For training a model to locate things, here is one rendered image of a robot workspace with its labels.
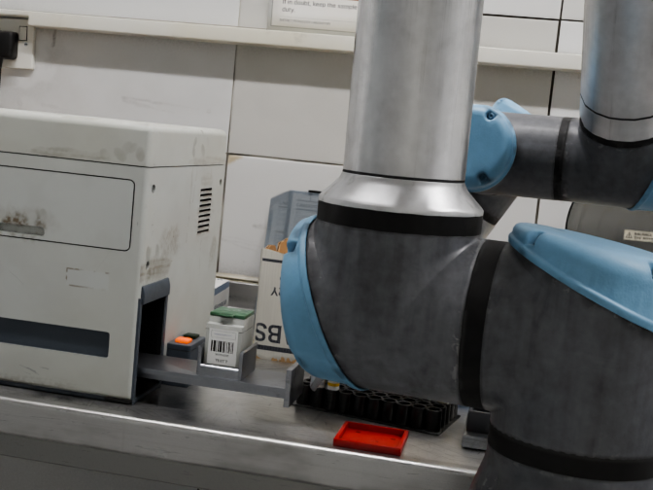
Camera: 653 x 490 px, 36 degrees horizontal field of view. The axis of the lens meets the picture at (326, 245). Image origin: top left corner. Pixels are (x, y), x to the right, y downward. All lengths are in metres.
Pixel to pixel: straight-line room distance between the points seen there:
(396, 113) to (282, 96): 1.02
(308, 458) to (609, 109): 0.45
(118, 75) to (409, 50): 1.15
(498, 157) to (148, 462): 0.50
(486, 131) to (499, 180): 0.05
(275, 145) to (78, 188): 0.64
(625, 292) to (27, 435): 0.69
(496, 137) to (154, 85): 0.96
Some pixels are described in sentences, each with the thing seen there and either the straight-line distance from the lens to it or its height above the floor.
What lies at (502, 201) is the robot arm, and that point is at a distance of 1.01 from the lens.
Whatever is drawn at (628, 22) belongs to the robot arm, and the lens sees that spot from 0.79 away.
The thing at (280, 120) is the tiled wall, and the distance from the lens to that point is 1.67.
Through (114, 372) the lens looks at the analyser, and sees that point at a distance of 1.10.
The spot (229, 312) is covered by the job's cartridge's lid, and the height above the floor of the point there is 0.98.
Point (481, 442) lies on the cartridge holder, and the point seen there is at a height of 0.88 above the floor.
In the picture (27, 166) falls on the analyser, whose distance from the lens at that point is 1.11.
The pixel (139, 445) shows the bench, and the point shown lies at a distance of 1.06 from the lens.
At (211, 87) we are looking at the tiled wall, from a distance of 1.71.
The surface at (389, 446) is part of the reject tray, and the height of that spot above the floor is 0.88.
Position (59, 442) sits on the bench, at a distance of 1.10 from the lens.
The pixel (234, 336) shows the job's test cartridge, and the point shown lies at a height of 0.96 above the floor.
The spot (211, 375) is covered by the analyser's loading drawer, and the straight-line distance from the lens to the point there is 1.08.
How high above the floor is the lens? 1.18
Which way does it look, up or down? 6 degrees down
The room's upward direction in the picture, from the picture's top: 6 degrees clockwise
